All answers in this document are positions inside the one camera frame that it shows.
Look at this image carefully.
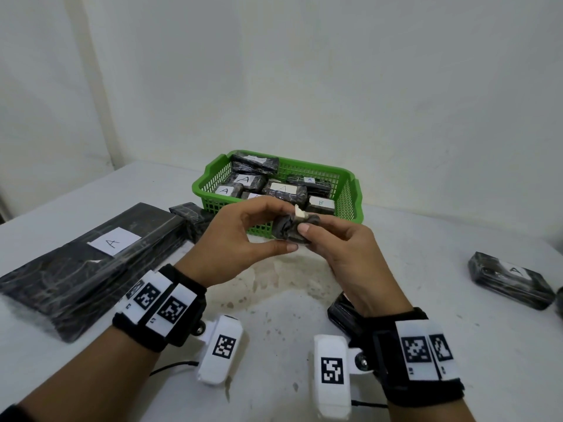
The black wristband with markers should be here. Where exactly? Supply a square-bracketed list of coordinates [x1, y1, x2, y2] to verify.
[112, 263, 208, 352]
[367, 307, 466, 407]

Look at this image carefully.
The green plastic mesh basket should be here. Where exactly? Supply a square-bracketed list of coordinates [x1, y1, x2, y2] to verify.
[192, 149, 365, 237]

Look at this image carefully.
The black left camera cable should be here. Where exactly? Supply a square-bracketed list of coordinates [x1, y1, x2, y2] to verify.
[149, 361, 199, 376]

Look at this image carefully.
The black right wristband with markers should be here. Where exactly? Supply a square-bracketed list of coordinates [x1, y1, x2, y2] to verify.
[367, 307, 466, 407]

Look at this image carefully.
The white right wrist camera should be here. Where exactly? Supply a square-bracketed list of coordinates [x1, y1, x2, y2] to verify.
[312, 334, 377, 419]

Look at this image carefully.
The long black box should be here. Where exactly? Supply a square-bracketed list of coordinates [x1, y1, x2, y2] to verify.
[0, 202, 190, 343]

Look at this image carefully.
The long black packet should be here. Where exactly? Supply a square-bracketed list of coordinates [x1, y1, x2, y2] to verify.
[288, 174, 333, 199]

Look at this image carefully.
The person's left forearm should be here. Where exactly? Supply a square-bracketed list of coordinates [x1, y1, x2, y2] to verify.
[0, 325, 161, 422]

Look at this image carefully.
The person's left hand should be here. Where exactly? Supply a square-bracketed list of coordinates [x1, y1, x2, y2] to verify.
[175, 196, 300, 287]

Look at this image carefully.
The person's right hand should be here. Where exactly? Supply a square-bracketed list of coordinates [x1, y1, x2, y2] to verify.
[298, 215, 415, 318]

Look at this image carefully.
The black left wristband with markers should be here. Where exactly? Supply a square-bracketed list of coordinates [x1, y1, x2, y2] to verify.
[112, 263, 208, 352]

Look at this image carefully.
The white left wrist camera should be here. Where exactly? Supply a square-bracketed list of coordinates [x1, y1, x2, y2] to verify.
[193, 315, 243, 385]

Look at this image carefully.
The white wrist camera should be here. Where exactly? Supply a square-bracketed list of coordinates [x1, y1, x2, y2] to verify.
[312, 334, 377, 419]
[193, 315, 243, 385]

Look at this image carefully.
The black packet labelled A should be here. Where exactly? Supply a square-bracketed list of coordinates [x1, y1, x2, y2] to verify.
[230, 173, 268, 192]

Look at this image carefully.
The small black packet with label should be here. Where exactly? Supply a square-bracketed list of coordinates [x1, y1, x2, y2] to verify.
[272, 205, 324, 244]

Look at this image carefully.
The person's right forearm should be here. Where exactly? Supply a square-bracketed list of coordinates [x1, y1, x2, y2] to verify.
[386, 397, 478, 422]

